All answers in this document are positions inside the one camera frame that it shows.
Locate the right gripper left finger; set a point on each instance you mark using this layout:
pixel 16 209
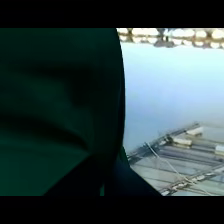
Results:
pixel 83 180

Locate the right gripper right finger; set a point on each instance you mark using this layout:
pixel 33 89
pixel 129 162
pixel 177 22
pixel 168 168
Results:
pixel 128 181

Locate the dark green garment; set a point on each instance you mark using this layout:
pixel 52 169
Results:
pixel 56 100

